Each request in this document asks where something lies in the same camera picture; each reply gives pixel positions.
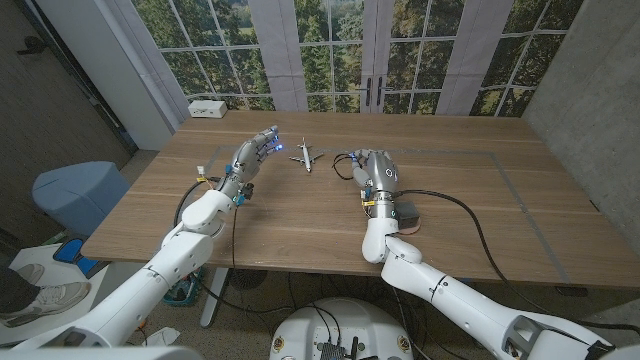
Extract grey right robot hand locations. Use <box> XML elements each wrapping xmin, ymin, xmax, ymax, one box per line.
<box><xmin>349</xmin><ymin>148</ymin><xmax>401</xmax><ymax>197</ymax></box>

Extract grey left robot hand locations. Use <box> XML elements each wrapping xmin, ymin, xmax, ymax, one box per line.
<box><xmin>217</xmin><ymin>124</ymin><xmax>284</xmax><ymax>201</ymax></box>

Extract black block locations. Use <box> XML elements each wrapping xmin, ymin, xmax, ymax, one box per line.
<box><xmin>394</xmin><ymin>201</ymin><xmax>421</xmax><ymax>229</ymax></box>

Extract white toy airplane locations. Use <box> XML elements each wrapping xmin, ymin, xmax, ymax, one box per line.
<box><xmin>288</xmin><ymin>137</ymin><xmax>325</xmax><ymax>174</ymax></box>

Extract white plastic box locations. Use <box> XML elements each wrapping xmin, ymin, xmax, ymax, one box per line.
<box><xmin>187</xmin><ymin>99</ymin><xmax>228</xmax><ymax>120</ymax></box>

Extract black floor fan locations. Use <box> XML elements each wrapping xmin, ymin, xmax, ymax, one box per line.
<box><xmin>228</xmin><ymin>268</ymin><xmax>269</xmax><ymax>292</ymax></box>

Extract printed window backdrop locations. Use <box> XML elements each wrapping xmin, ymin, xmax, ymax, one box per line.
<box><xmin>107</xmin><ymin>0</ymin><xmax>586</xmax><ymax>119</ymax></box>

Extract white table leg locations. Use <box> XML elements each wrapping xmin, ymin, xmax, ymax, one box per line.
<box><xmin>200</xmin><ymin>267</ymin><xmax>230</xmax><ymax>330</ymax></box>

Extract teal basket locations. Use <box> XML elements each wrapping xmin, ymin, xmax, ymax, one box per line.
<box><xmin>164</xmin><ymin>267</ymin><xmax>204</xmax><ymax>307</ymax></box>

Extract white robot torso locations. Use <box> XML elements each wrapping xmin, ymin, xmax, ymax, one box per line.
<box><xmin>269</xmin><ymin>297</ymin><xmax>415</xmax><ymax>360</ymax></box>

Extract blue-grey ottoman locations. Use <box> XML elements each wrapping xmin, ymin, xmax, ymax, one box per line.
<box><xmin>32</xmin><ymin>160</ymin><xmax>132</xmax><ymax>239</ymax></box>

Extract crumpled white paper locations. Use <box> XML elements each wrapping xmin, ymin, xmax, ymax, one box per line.
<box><xmin>144</xmin><ymin>326</ymin><xmax>182</xmax><ymax>348</ymax></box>

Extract blue floor pedal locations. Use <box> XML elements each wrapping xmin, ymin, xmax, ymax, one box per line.
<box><xmin>52</xmin><ymin>237</ymin><xmax>101</xmax><ymax>279</ymax></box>

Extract grey sneaker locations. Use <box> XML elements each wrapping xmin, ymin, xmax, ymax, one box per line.
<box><xmin>14</xmin><ymin>263</ymin><xmax>46</xmax><ymax>286</ymax></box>
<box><xmin>0</xmin><ymin>281</ymin><xmax>93</xmax><ymax>329</ymax></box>

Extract dark trouser leg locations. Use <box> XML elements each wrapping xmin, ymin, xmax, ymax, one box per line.
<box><xmin>0</xmin><ymin>264</ymin><xmax>41</xmax><ymax>315</ymax></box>

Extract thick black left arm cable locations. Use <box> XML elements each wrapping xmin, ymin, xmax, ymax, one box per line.
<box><xmin>173</xmin><ymin>175</ymin><xmax>224</xmax><ymax>229</ymax></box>

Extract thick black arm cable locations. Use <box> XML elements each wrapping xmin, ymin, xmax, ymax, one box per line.
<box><xmin>392</xmin><ymin>188</ymin><xmax>640</xmax><ymax>336</ymax></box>
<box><xmin>173</xmin><ymin>175</ymin><xmax>224</xmax><ymax>229</ymax></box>

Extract thin black left wrist cable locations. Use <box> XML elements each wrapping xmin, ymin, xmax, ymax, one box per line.
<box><xmin>229</xmin><ymin>203</ymin><xmax>274</xmax><ymax>326</ymax></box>

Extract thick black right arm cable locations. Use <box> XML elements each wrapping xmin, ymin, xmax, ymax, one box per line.
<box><xmin>392</xmin><ymin>188</ymin><xmax>640</xmax><ymax>336</ymax></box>

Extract black door handle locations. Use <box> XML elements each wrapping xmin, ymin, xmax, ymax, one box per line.
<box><xmin>17</xmin><ymin>35</ymin><xmax>49</xmax><ymax>56</ymax></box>

